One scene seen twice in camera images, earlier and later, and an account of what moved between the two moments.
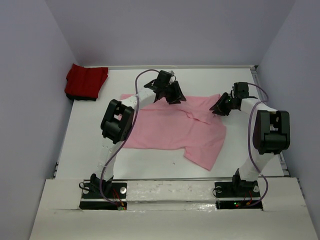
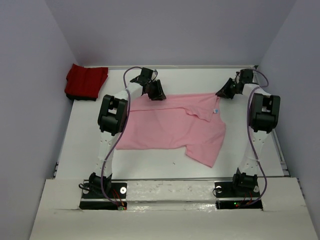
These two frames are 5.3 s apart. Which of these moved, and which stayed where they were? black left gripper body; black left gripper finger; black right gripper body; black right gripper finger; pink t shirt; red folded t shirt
Moved: black right gripper body; black right gripper finger; black left gripper body; black left gripper finger
Stayed: pink t shirt; red folded t shirt
